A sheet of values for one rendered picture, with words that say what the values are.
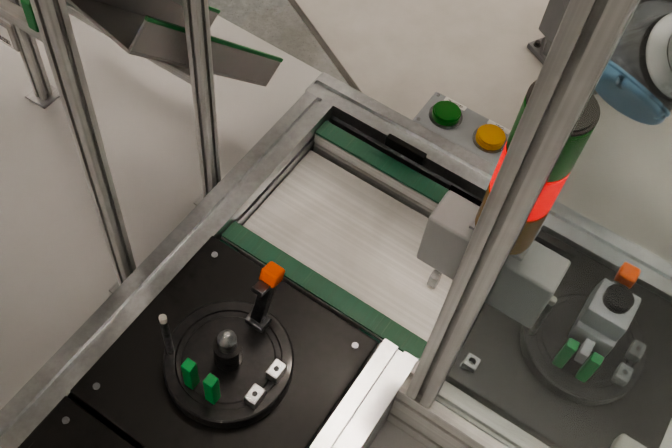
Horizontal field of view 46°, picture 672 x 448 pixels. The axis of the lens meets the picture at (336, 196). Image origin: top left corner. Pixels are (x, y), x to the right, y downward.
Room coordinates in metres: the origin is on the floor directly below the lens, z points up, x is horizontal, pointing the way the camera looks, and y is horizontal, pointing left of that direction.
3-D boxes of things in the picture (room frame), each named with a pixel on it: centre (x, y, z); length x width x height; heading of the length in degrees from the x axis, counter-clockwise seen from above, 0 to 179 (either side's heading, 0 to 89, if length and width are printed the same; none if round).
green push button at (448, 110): (0.74, -0.14, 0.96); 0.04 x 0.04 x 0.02
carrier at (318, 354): (0.33, 0.09, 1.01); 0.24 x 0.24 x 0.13; 63
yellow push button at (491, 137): (0.71, -0.20, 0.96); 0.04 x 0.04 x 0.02
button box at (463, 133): (0.71, -0.20, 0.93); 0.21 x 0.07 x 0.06; 63
